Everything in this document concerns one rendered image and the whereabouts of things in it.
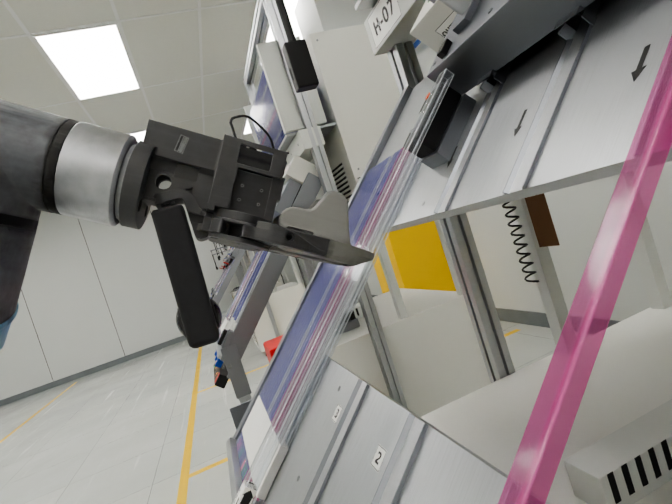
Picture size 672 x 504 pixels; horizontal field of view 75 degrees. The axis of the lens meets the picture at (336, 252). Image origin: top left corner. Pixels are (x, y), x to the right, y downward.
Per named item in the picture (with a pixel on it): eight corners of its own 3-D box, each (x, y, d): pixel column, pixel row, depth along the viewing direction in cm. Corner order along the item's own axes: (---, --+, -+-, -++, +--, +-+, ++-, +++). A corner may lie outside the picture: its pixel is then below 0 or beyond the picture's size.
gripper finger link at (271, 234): (333, 237, 35) (223, 211, 34) (329, 256, 35) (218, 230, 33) (322, 242, 40) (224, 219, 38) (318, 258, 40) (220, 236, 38)
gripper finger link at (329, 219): (393, 202, 38) (289, 175, 36) (380, 269, 37) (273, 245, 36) (382, 208, 41) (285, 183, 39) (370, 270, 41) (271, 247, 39)
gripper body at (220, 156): (296, 153, 36) (141, 108, 33) (274, 256, 35) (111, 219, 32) (282, 174, 43) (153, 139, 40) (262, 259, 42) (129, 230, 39)
